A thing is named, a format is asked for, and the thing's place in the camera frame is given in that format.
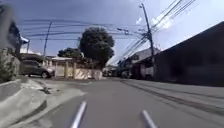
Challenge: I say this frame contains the grey asphalt road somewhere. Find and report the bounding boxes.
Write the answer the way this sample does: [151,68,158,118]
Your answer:
[19,77,224,128]

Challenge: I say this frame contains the utility pole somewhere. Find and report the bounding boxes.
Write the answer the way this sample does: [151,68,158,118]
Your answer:
[42,21,53,58]
[139,2,158,80]

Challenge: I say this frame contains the small dark tree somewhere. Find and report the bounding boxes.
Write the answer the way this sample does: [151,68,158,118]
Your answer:
[57,47,84,60]

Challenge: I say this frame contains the robot's own part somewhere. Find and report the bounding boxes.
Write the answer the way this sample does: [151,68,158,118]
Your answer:
[140,109,158,128]
[70,101,88,128]

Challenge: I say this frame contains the grey concrete pavement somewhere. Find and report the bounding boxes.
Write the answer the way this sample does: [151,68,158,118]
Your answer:
[0,77,88,128]

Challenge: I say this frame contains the large dark tree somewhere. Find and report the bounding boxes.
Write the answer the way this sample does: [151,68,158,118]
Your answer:
[79,26,116,69]

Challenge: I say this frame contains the building with grey roof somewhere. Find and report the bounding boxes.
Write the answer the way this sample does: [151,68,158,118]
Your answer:
[117,46,162,80]

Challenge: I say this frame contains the overhead wires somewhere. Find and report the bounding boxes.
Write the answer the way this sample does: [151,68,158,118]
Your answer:
[19,0,198,63]

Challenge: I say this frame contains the pale yellow wall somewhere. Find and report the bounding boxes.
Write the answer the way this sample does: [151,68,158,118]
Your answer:
[42,56,104,81]

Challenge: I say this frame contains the dark building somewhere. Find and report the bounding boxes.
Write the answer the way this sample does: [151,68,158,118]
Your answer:
[153,21,224,88]

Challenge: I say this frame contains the grey car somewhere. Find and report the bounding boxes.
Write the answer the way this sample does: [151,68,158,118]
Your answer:
[19,59,56,80]

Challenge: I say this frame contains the pale wall with plants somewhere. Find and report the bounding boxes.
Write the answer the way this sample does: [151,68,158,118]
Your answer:
[0,46,22,84]

